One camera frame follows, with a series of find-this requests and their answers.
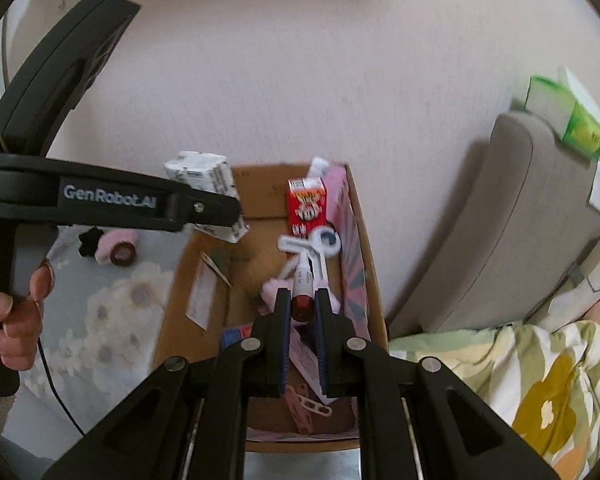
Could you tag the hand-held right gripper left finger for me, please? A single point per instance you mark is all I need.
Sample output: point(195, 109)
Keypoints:
point(281, 345)

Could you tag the white plastic clip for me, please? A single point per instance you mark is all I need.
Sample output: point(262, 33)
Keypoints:
point(320, 407)

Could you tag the white floral pillow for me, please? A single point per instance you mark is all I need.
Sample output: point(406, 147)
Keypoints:
point(580, 285)

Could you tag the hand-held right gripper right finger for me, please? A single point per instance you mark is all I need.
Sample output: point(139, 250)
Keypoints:
point(322, 345)

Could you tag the floral light blue blanket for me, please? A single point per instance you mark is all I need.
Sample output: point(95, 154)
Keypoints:
point(115, 310)

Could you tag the white tissue packet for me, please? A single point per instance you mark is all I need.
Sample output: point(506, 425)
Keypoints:
point(200, 170)

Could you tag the pink clothespin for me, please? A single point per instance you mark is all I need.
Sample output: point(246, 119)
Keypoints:
point(297, 405)

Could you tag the white tube with red cap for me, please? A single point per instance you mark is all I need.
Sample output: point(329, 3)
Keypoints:
point(302, 285)

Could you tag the red snack packet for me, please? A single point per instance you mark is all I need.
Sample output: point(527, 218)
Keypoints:
point(307, 205)

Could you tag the black hair scrunchie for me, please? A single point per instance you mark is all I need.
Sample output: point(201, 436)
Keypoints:
point(90, 241)

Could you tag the yellow green floral quilt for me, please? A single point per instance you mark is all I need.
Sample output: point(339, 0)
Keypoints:
point(530, 385)

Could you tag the brown hair scrunchie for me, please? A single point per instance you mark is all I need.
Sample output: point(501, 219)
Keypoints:
point(122, 255)

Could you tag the green tissue box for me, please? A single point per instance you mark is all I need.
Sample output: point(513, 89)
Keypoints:
point(570, 115)

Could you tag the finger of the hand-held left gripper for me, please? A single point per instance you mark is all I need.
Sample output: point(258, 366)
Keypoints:
point(215, 210)

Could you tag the person's left hand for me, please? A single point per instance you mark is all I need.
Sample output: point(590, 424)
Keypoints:
point(25, 330)

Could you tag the cardboard box with pink flap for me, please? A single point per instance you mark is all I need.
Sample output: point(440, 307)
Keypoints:
point(265, 200)

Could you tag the grey padded headboard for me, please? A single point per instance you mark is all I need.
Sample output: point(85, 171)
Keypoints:
point(490, 220)

